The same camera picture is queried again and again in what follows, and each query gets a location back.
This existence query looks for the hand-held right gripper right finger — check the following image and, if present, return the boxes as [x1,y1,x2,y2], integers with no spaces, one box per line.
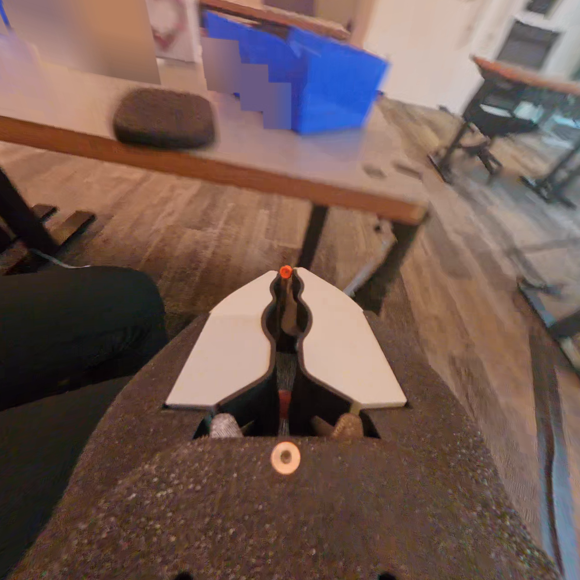
[292,267,408,409]

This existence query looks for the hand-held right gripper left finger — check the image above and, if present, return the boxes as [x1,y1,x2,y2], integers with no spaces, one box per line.
[165,270,278,408]

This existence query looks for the orange pen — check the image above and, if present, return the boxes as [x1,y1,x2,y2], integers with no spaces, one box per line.
[273,265,302,433]

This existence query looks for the blue plastic bin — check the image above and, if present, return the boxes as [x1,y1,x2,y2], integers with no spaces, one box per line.
[201,9,390,135]

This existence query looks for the person's black trouser leg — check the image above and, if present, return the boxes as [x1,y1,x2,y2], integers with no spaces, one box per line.
[0,265,169,576]

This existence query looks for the black foam pad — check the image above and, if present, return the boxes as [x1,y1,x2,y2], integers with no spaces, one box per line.
[112,87,217,151]

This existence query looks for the black chair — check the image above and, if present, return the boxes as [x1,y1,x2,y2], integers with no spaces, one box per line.
[428,75,551,184]

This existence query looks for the wooden-edged table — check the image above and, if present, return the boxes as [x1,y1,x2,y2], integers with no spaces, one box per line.
[471,54,580,209]

